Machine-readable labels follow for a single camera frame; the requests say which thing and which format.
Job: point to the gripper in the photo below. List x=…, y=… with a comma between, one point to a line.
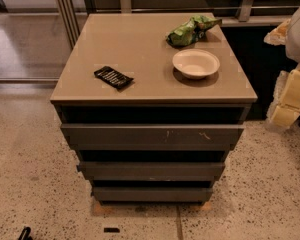
x=299, y=34

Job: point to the grey drawer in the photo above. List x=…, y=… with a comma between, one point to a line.
x=151, y=171
x=113, y=194
x=188, y=137

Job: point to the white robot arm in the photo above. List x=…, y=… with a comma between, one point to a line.
x=287, y=34

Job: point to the grey drawer cabinet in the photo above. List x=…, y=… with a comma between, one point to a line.
x=158, y=94

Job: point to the grey top drawer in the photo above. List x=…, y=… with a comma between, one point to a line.
x=188, y=137

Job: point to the grey bottom drawer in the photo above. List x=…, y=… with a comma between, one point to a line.
x=113, y=194

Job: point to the white paper bowl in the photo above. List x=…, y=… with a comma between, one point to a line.
x=195, y=63

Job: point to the green chip bag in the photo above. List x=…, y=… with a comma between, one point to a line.
x=191, y=31

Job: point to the black snack packet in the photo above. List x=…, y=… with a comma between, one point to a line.
x=113, y=77

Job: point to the black object bottom left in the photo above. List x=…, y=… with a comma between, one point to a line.
x=25, y=234

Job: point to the metal railing frame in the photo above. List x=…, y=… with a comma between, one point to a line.
x=238, y=34

